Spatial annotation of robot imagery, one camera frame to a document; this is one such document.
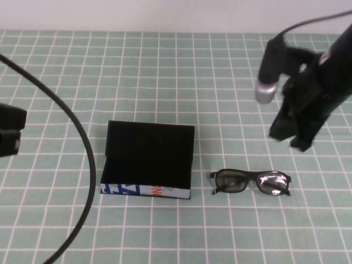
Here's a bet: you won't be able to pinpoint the green checked tablecloth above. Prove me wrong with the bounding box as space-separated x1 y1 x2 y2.
0 29 352 264

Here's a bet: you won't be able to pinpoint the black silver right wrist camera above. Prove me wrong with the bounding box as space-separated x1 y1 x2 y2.
255 35 287 105

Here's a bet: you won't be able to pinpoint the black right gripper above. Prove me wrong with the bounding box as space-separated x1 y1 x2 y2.
268 51 335 152

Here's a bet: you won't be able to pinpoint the black printed glasses case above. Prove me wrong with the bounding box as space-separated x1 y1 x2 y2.
99 120 195 200

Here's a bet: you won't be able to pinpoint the black framed glasses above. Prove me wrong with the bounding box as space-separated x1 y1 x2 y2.
209 168 293 197

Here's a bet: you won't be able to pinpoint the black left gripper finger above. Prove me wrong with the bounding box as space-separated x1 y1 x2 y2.
0 103 28 130
0 129 22 158

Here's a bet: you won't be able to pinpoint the black left camera cable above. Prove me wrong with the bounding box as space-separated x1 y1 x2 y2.
0 53 96 264

